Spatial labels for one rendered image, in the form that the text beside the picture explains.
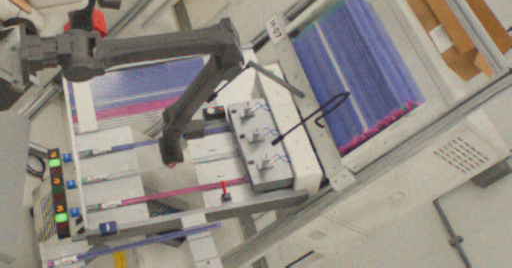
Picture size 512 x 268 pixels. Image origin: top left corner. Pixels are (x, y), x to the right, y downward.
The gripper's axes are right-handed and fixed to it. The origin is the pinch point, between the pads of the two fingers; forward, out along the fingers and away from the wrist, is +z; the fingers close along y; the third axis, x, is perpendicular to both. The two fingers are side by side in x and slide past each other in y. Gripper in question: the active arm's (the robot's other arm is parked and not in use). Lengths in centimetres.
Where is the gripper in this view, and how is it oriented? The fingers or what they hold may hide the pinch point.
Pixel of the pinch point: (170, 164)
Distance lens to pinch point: 224.5
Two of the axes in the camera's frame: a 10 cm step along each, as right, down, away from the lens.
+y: -2.1, -8.1, 5.5
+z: -0.3, 5.7, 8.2
